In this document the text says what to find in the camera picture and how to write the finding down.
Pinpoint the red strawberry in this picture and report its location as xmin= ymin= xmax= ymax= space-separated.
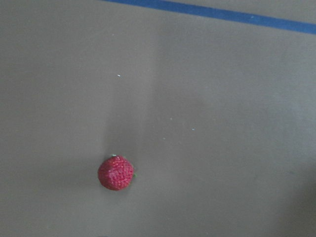
xmin=97 ymin=154 xmax=136 ymax=191

